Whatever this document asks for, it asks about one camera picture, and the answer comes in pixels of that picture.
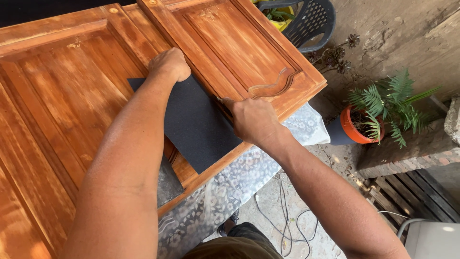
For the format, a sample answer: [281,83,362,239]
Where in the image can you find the white appliance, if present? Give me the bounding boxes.
[397,218,460,259]

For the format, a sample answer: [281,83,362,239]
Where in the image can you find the grey sandpaper piece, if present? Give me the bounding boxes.
[157,155,185,209]

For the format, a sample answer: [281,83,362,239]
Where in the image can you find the person's dark shorts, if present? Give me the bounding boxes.
[181,222,285,259]

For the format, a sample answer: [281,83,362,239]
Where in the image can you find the floral plastic table cover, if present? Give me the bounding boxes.
[157,102,331,259]

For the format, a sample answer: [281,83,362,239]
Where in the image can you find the black plastic chair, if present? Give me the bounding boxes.
[255,0,337,54]

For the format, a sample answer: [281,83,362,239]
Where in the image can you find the orange plant pot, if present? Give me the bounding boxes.
[326,105,385,147]

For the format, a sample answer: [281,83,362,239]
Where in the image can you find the brick ledge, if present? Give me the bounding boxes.
[356,118,460,180]

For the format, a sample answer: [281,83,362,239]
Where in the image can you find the black cable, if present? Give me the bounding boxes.
[254,172,319,258]

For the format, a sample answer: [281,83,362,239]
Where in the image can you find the wooden pallet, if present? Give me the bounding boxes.
[364,169,460,235]

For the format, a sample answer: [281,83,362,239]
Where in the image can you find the large wooden door panel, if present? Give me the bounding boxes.
[0,3,253,259]

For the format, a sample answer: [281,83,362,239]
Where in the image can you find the black sandpaper sheet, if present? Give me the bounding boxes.
[127,74,243,175]

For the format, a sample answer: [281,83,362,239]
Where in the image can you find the small wooden cabinet door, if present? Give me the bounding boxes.
[137,0,328,124]

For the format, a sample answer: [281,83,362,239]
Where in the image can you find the grey concrete block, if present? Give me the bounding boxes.
[444,95,460,147]

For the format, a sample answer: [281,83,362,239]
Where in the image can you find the person's left hand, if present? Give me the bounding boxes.
[148,47,192,83]

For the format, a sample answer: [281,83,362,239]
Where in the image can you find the yellow potted plant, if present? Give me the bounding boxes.
[252,0,295,32]

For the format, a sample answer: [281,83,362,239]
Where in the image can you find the person's shoe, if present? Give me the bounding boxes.
[217,210,241,237]

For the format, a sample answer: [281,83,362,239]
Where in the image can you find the green fern plant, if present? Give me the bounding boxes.
[346,68,443,149]

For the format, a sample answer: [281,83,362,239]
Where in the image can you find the person's right hand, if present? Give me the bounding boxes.
[221,97,286,146]

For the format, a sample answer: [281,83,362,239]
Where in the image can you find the dark dried succulent plant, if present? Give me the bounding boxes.
[305,33,361,75]

